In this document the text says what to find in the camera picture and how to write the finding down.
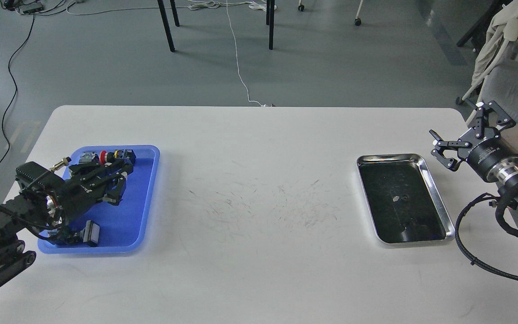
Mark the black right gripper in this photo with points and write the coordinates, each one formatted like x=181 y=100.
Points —
x=493 y=155

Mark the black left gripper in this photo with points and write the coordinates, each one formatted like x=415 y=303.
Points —
x=73 y=199

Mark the black grey industrial part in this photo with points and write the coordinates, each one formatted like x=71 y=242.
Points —
x=89 y=235

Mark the small black gear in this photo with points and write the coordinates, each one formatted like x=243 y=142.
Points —
x=403 y=198

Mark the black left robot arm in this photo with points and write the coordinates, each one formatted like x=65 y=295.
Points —
x=47 y=204

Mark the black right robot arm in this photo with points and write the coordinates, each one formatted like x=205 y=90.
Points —
x=450 y=155

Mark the red emergency stop button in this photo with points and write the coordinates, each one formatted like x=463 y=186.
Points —
x=127 y=155

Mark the grey black connector block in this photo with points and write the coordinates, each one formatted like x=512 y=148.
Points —
x=88 y=157

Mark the blue plastic tray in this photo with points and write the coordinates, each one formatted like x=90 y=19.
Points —
x=122 y=227

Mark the shiny metal tray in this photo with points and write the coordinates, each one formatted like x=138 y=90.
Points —
x=405 y=205

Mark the beige jacket on chair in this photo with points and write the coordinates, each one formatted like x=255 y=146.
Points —
x=497 y=40

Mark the black table leg left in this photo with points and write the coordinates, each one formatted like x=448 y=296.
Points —
x=166 y=22

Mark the black table leg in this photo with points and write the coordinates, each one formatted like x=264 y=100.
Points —
x=166 y=22
x=270 y=22

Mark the black table leg right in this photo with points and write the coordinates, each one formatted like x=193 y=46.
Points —
x=270 y=22

